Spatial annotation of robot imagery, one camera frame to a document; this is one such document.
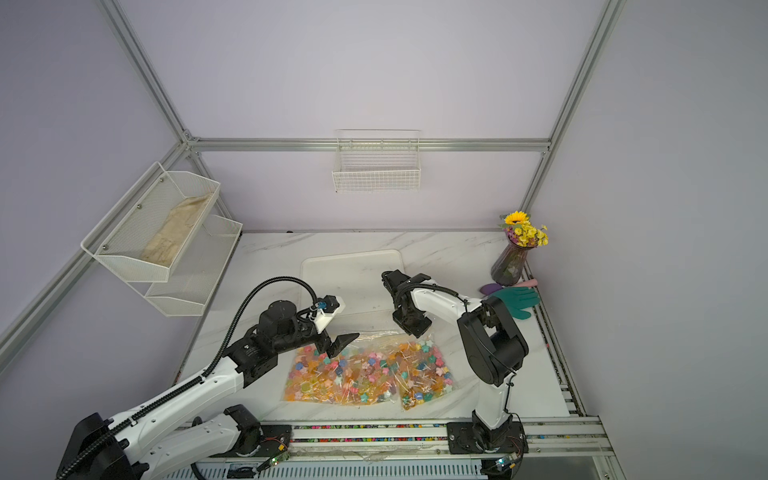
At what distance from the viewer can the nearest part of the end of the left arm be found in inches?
23.3

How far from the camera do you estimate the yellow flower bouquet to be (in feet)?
2.88

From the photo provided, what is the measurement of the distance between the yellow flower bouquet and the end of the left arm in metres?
0.58
